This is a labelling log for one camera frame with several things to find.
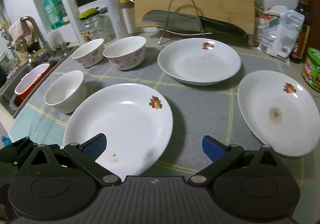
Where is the plain white bowl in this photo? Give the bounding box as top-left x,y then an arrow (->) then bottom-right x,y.
44,70 -> 87,114

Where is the white plate stained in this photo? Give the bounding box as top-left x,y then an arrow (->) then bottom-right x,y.
238,70 -> 319,157

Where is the floral bowl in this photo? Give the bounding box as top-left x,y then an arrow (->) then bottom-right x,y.
71,38 -> 105,68
103,36 -> 146,70

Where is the grey checked dish mat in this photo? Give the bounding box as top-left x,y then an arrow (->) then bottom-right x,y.
7,45 -> 320,189

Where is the white red colander basket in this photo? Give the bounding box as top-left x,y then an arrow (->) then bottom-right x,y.
14,63 -> 50,100

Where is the steel sink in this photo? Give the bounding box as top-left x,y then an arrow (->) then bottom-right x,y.
1,45 -> 79,118

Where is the steel faucet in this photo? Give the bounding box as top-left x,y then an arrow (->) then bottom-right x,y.
20,16 -> 54,57

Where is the green lidded sauce jar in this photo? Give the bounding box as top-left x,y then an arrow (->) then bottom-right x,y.
302,48 -> 320,92

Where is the dark soy sauce bottle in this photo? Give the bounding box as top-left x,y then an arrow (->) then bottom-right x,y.
290,0 -> 310,64

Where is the glass jar green lid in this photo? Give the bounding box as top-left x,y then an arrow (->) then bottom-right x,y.
78,8 -> 110,43

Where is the white seasoning bag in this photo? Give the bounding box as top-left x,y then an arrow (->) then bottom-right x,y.
249,5 -> 305,63

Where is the black cleaver knife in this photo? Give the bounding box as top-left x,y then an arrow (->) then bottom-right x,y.
142,10 -> 247,37

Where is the short plastic bag roll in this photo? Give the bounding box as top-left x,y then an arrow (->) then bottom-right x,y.
61,0 -> 86,46

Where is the green dish soap bottle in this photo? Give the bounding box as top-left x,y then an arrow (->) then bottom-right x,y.
43,0 -> 64,30

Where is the metal wire rack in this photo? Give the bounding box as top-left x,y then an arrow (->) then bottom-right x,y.
157,0 -> 206,45

